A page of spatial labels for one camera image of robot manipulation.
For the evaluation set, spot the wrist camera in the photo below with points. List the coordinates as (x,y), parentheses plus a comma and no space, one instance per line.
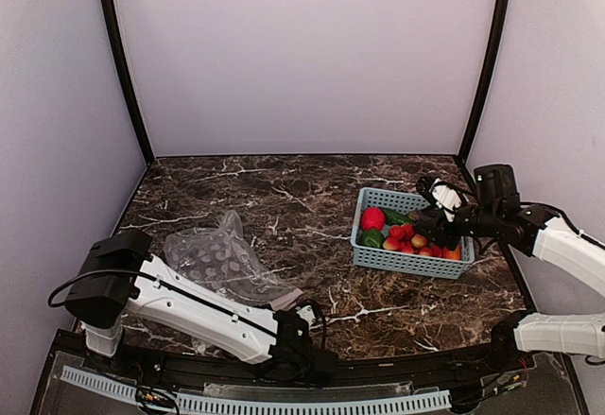
(441,194)
(311,314)

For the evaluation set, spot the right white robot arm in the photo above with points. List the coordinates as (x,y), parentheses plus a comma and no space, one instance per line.
(495,211)

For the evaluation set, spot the black front rail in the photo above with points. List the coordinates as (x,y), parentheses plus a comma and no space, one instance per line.
(461,370)

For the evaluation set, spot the light blue plastic basket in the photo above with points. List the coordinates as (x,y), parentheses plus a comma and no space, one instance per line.
(414,264)

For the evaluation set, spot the black frame post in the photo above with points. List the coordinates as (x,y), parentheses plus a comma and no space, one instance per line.
(485,78)
(125,81)

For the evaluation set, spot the green toy avocado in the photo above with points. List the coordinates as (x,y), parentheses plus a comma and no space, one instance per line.
(371,238)

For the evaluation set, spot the orange red toy mango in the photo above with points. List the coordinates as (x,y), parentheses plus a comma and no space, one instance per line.
(454,254)

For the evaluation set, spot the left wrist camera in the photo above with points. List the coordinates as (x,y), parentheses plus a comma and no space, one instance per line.
(311,314)

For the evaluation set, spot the red toy fruit ball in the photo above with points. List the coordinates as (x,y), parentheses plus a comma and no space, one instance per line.
(373,218)

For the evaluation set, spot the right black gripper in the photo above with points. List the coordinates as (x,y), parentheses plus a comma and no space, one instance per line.
(443,235)

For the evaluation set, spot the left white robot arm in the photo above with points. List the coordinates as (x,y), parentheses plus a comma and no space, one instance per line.
(120,275)

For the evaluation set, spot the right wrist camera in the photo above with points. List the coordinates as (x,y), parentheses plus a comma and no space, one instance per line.
(441,194)

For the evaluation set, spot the right black frame post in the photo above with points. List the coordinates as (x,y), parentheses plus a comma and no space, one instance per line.
(485,78)

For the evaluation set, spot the light blue slotted cable duct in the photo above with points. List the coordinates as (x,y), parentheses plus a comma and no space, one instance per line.
(235,399)

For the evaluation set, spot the red lychee bunch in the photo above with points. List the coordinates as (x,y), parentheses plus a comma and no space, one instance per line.
(404,239)

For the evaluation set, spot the green toy cucumber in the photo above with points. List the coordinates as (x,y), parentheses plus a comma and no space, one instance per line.
(396,218)

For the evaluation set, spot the clear zip top bag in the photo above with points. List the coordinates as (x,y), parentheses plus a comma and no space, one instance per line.
(222,261)

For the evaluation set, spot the left black frame post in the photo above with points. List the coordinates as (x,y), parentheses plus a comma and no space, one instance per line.
(125,81)

